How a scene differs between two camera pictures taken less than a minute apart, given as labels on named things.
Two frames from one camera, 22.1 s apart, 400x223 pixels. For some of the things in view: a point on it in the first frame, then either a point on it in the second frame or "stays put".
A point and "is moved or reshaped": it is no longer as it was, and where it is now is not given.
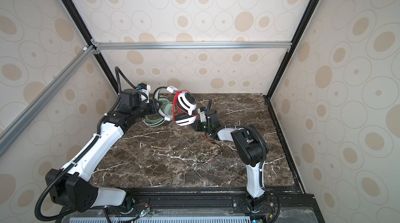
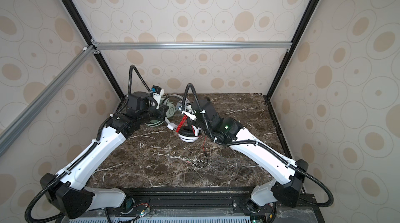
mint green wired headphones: (164, 113) is moved or reshaped
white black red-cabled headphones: (184, 105) -> (187, 134)
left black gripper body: (146, 109) -> (152, 113)
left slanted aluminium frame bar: (10, 132) stays put
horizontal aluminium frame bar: (238, 44) stays put
